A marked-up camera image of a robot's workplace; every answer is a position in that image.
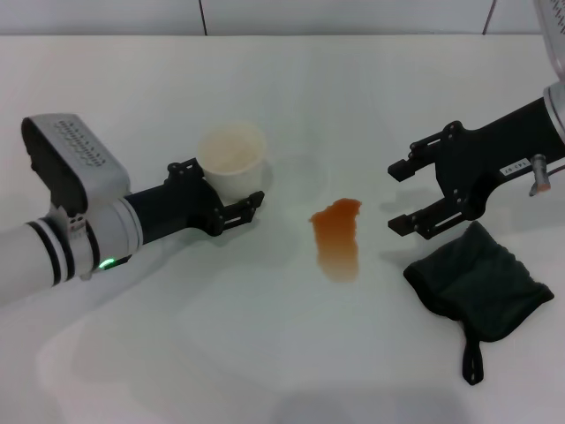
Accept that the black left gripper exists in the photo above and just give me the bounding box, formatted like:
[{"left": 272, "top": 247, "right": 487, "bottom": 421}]
[{"left": 124, "top": 157, "right": 267, "bottom": 239}]

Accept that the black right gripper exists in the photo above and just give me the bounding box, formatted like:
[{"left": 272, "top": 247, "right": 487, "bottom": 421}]
[{"left": 387, "top": 96, "right": 565, "bottom": 241}]

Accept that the white paper cup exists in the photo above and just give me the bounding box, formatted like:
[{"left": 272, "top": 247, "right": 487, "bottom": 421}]
[{"left": 197, "top": 122, "right": 267, "bottom": 205}]

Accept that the dark blue rag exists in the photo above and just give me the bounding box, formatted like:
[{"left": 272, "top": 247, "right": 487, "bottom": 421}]
[{"left": 403, "top": 220, "right": 555, "bottom": 387}]

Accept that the brown water stain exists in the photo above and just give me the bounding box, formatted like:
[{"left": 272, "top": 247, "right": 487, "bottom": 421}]
[{"left": 308, "top": 198, "right": 364, "bottom": 284}]

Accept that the right wrist cable plug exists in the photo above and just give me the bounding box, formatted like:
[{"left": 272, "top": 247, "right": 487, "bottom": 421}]
[{"left": 528, "top": 153, "right": 565, "bottom": 196}]

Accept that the left wrist camera housing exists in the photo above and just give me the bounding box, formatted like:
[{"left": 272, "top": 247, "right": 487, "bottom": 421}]
[{"left": 20, "top": 113, "right": 132, "bottom": 217}]

